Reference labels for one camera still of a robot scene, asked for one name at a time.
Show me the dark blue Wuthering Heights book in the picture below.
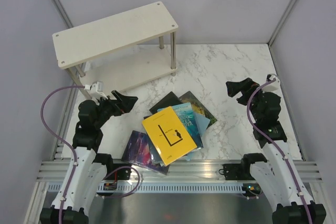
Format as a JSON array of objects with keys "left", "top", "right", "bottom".
[{"left": 143, "top": 115, "right": 165, "bottom": 166}]

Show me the yellow book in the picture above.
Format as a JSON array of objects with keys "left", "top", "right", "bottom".
[{"left": 142, "top": 107, "right": 197, "bottom": 166}]

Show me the aluminium rail frame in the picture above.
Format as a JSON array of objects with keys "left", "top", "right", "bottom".
[{"left": 36, "top": 153, "right": 324, "bottom": 183}]

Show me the light blue Hemingway book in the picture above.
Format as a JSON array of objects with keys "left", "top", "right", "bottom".
[{"left": 194, "top": 112, "right": 210, "bottom": 137}]

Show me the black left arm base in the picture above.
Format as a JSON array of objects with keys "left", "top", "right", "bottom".
[{"left": 104, "top": 163, "right": 131, "bottom": 182}]

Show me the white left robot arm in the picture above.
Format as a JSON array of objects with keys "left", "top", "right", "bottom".
[{"left": 39, "top": 90, "right": 138, "bottom": 223}]

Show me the black folder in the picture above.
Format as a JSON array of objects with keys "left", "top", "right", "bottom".
[{"left": 149, "top": 91, "right": 182, "bottom": 114}]

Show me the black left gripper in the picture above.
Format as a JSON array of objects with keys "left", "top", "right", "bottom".
[{"left": 94, "top": 90, "right": 138, "bottom": 129}]

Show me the purple nebula cover book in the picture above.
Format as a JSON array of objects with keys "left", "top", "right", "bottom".
[{"left": 121, "top": 131, "right": 169, "bottom": 175}]

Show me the white slotted cable duct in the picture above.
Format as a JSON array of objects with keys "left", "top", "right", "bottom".
[{"left": 47, "top": 183, "right": 249, "bottom": 194}]

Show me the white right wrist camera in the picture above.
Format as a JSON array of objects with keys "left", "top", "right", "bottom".
[{"left": 263, "top": 74, "right": 281, "bottom": 92}]

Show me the green forest Alice book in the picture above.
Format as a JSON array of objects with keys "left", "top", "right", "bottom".
[{"left": 179, "top": 91, "right": 217, "bottom": 127}]

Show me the white two-tier shelf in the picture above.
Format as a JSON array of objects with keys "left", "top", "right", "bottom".
[{"left": 52, "top": 2, "right": 178, "bottom": 94}]

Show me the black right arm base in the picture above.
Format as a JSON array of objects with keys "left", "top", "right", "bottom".
[{"left": 218, "top": 164, "right": 254, "bottom": 181}]

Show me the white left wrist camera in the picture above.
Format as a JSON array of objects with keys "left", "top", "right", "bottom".
[{"left": 84, "top": 81, "right": 108, "bottom": 100}]

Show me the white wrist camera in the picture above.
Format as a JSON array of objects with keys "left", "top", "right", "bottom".
[
  {"left": 84, "top": 81, "right": 108, "bottom": 100},
  {"left": 263, "top": 74, "right": 281, "bottom": 92}
]

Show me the teal ocean cover book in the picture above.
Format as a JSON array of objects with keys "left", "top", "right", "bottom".
[{"left": 172, "top": 102, "right": 203, "bottom": 150}]

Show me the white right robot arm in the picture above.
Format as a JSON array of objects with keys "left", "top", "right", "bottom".
[{"left": 226, "top": 74, "right": 327, "bottom": 223}]

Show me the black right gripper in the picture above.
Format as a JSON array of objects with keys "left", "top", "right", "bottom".
[{"left": 225, "top": 77, "right": 268, "bottom": 122}]

